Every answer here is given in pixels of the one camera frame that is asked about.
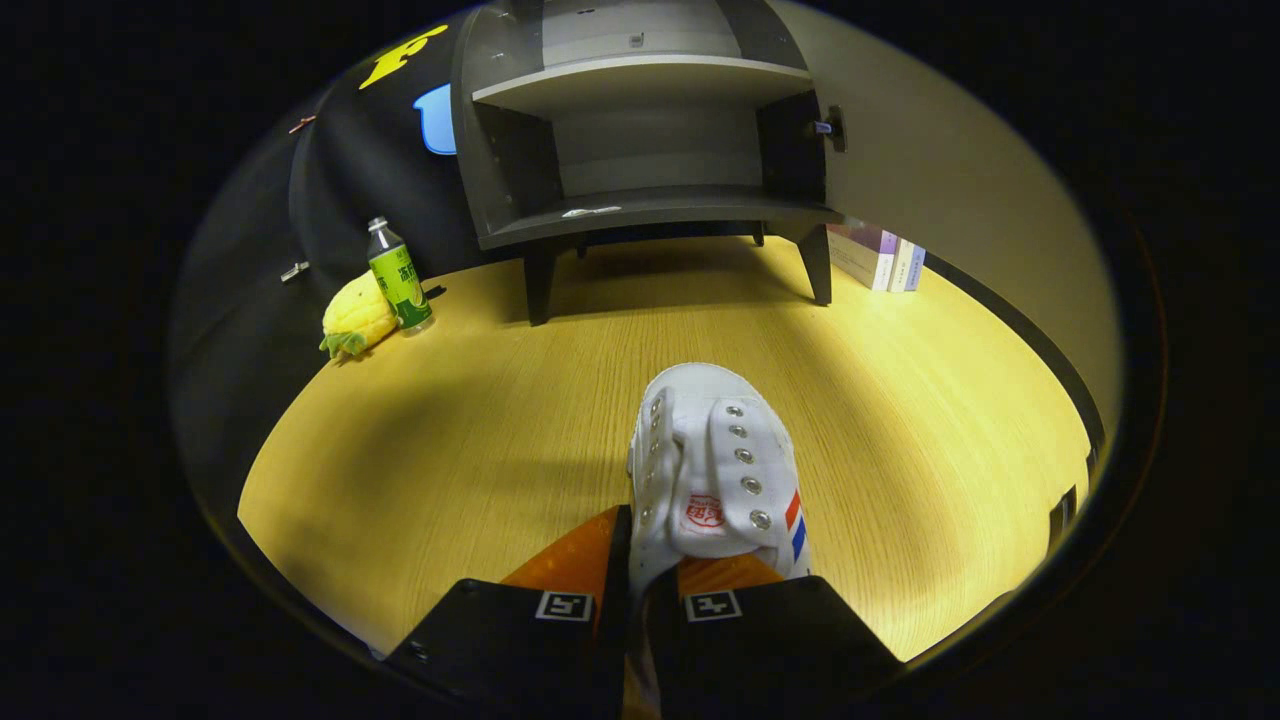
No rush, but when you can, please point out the white canvas shoe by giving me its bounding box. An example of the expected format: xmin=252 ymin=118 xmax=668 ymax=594
xmin=622 ymin=362 xmax=813 ymax=716

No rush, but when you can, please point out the purple cover book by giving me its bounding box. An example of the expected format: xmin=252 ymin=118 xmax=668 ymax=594
xmin=828 ymin=222 xmax=899 ymax=292

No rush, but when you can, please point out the black backdrop cloth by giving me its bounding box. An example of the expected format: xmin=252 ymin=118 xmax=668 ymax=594
xmin=170 ymin=20 xmax=481 ymax=481

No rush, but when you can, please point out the yellow pineapple plush toy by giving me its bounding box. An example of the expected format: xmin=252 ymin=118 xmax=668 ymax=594
xmin=318 ymin=270 xmax=401 ymax=361

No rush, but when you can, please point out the grey shoe cabinet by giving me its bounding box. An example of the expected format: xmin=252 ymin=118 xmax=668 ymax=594
xmin=450 ymin=0 xmax=846 ymax=326

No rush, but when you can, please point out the green label drink bottle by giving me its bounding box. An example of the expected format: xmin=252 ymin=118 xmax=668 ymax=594
xmin=366 ymin=217 xmax=436 ymax=336

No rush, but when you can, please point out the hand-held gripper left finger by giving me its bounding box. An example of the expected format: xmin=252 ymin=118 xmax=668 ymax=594
xmin=385 ymin=505 xmax=633 ymax=720

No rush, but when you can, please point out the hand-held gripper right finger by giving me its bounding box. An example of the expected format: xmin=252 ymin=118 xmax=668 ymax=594
xmin=650 ymin=555 xmax=906 ymax=720

